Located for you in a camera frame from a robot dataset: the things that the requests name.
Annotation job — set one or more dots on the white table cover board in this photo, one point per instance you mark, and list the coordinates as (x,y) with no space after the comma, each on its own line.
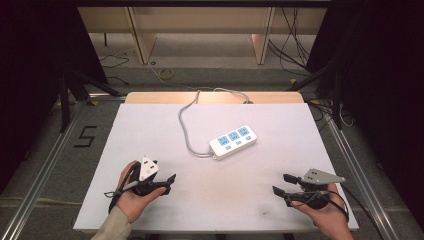
(213,196)

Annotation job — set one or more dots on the wooden table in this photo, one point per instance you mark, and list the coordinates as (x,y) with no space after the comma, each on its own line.
(273,97)

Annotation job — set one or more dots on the light wooden bench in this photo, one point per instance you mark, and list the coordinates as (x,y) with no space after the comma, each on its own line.
(200,20)

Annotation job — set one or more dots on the white power strip blue sockets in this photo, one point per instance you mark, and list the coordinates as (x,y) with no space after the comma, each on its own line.
(233,142)

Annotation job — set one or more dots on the aluminium floor rail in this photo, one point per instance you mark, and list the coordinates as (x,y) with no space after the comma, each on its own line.
(43,173)
(360,173)

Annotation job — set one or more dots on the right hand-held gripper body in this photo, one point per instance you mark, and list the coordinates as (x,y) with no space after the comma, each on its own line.
(316,178)

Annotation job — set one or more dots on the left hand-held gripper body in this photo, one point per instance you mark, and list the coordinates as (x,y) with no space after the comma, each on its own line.
(148,169)

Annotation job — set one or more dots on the person's left hand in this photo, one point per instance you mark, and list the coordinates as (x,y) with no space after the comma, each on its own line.
(133,201)

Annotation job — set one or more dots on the person's right hand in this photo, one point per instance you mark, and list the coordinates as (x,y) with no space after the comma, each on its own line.
(328,218)

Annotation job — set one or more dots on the black metal stand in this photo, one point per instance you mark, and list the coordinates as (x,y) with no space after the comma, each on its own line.
(336,100)
(65,100)

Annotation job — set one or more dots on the black curtain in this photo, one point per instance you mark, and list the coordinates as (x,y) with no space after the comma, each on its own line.
(33,66)
(386,83)

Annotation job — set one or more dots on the yellow tape roll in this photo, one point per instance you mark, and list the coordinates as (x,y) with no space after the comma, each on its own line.
(165,74)

